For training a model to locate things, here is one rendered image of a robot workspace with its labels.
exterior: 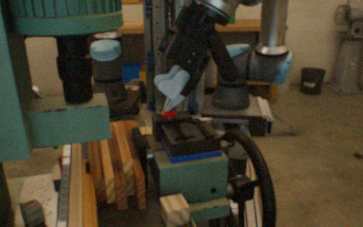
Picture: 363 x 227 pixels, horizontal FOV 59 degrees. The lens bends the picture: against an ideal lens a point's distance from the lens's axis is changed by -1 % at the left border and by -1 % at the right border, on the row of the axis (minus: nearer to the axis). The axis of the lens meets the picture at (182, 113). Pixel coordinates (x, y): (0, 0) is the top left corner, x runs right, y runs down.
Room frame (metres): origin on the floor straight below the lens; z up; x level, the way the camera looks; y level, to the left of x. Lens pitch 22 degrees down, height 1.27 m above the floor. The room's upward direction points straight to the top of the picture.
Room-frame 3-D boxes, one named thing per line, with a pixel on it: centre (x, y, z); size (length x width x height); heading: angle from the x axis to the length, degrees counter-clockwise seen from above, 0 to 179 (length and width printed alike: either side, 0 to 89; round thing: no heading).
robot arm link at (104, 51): (1.27, 0.30, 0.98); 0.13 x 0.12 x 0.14; 7
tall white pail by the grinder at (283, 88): (3.86, -1.20, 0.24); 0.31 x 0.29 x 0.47; 98
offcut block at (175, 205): (0.44, 0.01, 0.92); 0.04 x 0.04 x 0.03; 20
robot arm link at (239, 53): (1.20, -0.20, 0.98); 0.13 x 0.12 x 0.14; 67
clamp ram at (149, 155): (0.57, 0.05, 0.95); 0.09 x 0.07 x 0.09; 16
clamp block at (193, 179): (0.58, 0.00, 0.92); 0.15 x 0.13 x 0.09; 16
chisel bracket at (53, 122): (0.55, 0.21, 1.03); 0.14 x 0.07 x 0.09; 106
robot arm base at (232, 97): (1.21, -0.19, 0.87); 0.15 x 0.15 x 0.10
